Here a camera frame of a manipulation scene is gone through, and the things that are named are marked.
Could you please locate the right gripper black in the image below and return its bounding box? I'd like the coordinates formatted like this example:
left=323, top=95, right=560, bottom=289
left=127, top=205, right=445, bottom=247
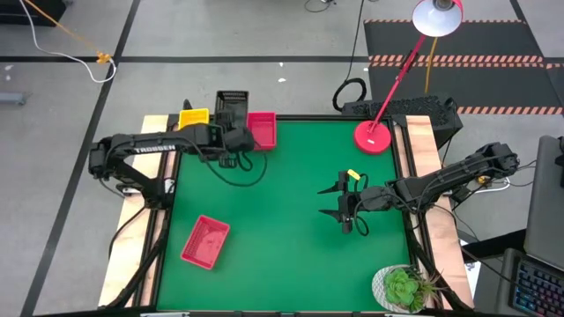
left=316, top=169, right=396, bottom=235

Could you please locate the red plastic slotted basket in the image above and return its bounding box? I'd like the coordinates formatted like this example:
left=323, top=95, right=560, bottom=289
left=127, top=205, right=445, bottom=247
left=180, top=214, right=231, bottom=271
left=246, top=111, right=278, bottom=152

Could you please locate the black plastic slotted basket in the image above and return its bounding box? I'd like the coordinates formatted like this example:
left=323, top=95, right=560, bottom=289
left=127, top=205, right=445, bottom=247
left=214, top=89, right=250, bottom=133

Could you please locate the red desk lamp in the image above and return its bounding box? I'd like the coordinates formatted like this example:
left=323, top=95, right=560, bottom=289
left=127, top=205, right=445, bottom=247
left=352, top=0, right=464, bottom=157

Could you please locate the succulent in white pot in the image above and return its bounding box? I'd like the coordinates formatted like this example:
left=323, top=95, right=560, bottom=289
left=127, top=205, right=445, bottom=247
left=371, top=262, right=447, bottom=315

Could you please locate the wooden table side board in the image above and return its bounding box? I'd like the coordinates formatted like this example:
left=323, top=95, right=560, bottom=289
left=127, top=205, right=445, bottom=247
left=97, top=114, right=177, bottom=308
left=404, top=114, right=476, bottom=310

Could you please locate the black perforated computer case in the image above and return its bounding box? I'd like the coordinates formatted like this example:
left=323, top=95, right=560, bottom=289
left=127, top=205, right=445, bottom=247
left=341, top=95, right=464, bottom=150

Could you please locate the grey laptop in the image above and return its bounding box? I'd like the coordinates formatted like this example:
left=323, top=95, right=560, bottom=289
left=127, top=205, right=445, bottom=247
left=523, top=134, right=564, bottom=272

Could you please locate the black hazard-striped floor mat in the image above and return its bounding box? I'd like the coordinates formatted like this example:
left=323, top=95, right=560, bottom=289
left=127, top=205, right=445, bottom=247
left=363, top=18, right=564, bottom=116

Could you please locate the backlit black keyboard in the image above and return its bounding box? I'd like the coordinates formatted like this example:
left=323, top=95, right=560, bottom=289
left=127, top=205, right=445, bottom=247
left=508, top=248, right=564, bottom=317

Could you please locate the black floor equipment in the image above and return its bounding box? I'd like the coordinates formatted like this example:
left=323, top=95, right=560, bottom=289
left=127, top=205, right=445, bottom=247
left=0, top=0, right=68, bottom=27

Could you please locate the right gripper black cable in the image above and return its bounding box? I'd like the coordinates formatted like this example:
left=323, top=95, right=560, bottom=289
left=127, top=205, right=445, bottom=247
left=352, top=173, right=372, bottom=238

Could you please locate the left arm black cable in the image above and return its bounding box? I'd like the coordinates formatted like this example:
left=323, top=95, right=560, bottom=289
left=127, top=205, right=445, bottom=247
left=193, top=143, right=269, bottom=188

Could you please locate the black aluminium table frame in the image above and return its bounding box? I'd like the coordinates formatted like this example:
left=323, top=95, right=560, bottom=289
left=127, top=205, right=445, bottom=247
left=105, top=99, right=475, bottom=317

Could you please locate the black coiled power cable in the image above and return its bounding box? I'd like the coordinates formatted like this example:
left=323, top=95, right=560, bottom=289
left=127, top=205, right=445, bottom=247
left=331, top=0, right=368, bottom=113

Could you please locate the white thin cable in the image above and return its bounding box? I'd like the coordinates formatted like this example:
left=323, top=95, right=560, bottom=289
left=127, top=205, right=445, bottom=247
left=471, top=175, right=512, bottom=195

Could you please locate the yellow cord with connector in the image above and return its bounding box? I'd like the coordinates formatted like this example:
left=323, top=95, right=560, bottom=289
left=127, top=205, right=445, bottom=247
left=24, top=0, right=112, bottom=66

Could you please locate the yellow hanging cable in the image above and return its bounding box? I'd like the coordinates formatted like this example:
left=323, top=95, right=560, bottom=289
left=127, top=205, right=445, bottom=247
left=423, top=37, right=440, bottom=95

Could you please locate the white floor cable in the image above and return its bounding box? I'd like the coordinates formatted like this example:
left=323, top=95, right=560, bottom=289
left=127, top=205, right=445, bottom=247
left=17, top=0, right=118, bottom=85

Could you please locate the grey floor bracket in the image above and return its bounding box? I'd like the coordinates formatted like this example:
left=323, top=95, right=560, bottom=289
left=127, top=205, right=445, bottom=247
left=0, top=91, right=28, bottom=107

